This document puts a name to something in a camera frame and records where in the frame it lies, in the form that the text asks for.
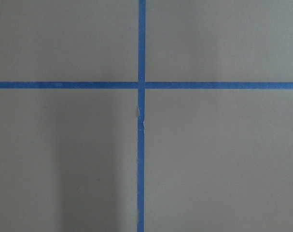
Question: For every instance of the blue tape strip lengthwise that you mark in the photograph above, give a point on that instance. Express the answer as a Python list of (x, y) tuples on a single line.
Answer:
[(141, 116)]

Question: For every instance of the blue tape strip crosswise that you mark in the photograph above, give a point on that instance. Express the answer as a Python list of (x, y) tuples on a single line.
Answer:
[(146, 85)]

